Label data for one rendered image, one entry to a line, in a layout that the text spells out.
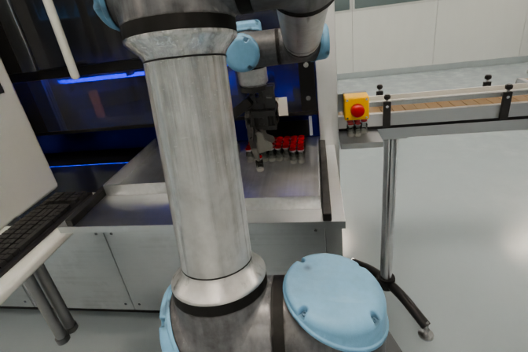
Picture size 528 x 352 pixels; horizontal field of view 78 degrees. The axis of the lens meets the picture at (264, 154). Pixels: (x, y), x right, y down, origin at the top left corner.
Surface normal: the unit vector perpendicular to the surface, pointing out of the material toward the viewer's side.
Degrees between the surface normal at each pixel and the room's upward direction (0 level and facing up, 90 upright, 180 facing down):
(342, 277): 8
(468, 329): 0
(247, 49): 90
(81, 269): 90
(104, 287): 90
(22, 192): 90
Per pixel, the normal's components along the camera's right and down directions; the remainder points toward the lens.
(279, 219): -0.13, -0.90
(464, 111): -0.13, 0.43
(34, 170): 0.98, -0.05
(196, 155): 0.13, 0.22
